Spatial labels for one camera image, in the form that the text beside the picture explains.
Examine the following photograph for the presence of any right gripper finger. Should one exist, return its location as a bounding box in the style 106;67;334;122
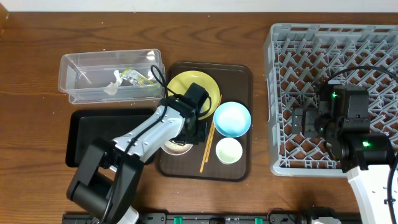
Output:
303;108;318;137
292;108;303;134

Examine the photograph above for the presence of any light blue bowl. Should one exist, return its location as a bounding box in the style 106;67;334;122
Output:
213;101;252;138

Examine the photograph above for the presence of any small pale green cup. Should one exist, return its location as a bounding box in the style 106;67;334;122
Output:
216;138;243;165

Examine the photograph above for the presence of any white bowl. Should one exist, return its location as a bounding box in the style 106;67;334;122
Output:
161;141;193;156

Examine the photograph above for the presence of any green snack wrapper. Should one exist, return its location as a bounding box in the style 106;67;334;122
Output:
121;68;154;86

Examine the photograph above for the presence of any white tissue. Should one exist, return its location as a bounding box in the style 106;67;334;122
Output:
103;70;123;95

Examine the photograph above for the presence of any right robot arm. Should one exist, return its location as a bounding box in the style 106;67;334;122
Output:
292;84;397;223

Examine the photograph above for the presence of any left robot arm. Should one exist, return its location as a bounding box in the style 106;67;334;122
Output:
67;83;211;223

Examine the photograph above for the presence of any grey dishwasher rack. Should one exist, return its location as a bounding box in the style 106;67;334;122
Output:
264;23;397;177

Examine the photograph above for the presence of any wooden chopstick left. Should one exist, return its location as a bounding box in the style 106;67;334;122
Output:
200;121;215;173

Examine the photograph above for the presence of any wooden chopstick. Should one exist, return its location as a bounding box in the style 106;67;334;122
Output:
200;121;215;173
205;94;223;163

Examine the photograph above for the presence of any yellow round plate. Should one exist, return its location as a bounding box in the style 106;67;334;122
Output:
167;70;220;120

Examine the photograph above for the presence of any wooden chopstick right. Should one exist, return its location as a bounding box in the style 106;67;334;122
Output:
205;94;223;163

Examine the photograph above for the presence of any dark brown serving tray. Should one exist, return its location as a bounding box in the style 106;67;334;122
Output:
155;62;252;182

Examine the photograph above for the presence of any clear plastic bin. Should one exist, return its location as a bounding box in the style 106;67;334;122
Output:
58;49;165;105

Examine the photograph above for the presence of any black plastic tray bin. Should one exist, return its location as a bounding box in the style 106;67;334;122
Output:
65;108;154;167

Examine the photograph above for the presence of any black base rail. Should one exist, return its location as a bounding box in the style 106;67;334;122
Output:
135;210;313;224

